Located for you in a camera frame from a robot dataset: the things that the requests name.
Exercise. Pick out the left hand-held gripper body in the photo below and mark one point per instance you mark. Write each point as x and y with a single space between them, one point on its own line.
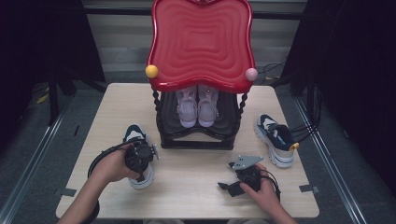
141 155

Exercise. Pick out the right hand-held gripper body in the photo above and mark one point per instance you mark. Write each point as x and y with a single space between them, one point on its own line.
249 177

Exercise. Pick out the person's right hand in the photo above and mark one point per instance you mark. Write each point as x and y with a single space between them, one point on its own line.
264 196

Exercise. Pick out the purple star sandal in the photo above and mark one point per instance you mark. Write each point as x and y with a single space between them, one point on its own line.
208 109
187 109

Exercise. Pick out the dark curtain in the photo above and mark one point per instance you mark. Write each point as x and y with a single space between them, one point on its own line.
31 46
358 62

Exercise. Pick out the black metal stand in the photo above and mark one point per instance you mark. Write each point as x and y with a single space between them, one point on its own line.
53 105

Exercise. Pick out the metal floor rail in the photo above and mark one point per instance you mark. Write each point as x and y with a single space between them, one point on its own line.
34 163
330 165

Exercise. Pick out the red and black shoe rack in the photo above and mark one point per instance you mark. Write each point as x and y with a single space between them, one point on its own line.
218 46

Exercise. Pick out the navy and white sneaker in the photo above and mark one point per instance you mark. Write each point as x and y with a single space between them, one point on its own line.
134 132
277 133

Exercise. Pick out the grey tape piece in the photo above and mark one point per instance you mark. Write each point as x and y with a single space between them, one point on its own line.
67 192
309 188

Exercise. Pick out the person's left hand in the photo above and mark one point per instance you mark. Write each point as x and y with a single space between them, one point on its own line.
112 165

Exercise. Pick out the yellow tape strip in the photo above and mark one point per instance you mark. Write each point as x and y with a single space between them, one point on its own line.
42 99

